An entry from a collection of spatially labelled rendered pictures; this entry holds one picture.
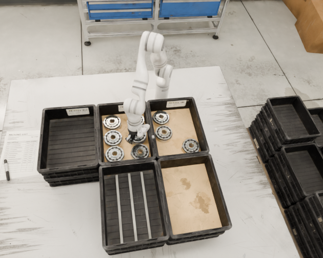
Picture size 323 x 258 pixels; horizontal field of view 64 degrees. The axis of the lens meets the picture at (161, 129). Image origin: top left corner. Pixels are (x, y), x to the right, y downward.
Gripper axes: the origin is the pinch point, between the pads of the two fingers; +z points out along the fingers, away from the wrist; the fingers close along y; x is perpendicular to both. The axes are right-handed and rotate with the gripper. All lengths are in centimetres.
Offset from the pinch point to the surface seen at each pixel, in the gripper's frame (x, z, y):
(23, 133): -63, 15, 33
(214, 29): -46, 72, -223
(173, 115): 8.1, 2.2, -29.7
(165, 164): 24.0, -3.1, 3.5
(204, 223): 57, 2, 16
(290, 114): 76, 36, -116
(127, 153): 2.3, 2.2, 9.0
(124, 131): -8.8, 2.2, -1.3
